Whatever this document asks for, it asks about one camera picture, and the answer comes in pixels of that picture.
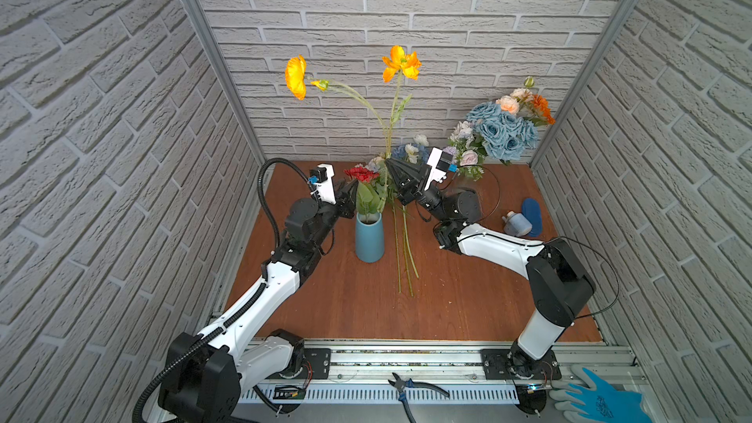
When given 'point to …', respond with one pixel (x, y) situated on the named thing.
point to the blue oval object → (531, 210)
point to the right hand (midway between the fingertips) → (392, 160)
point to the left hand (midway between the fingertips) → (357, 176)
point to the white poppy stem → (413, 148)
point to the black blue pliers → (401, 384)
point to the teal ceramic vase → (369, 237)
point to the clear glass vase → (474, 171)
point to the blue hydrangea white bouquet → (399, 153)
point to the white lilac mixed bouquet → (467, 149)
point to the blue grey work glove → (599, 401)
